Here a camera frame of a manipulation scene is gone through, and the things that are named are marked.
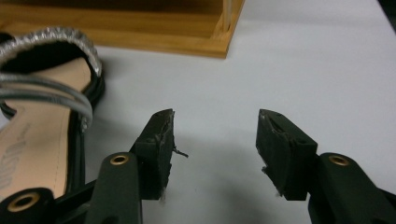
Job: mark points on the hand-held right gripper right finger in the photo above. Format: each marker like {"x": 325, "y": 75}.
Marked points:
{"x": 280, "y": 155}

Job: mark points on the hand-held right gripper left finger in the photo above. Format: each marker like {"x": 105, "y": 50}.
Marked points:
{"x": 155, "y": 155}

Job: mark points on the wooden shoe rack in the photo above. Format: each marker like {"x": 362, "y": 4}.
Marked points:
{"x": 162, "y": 28}

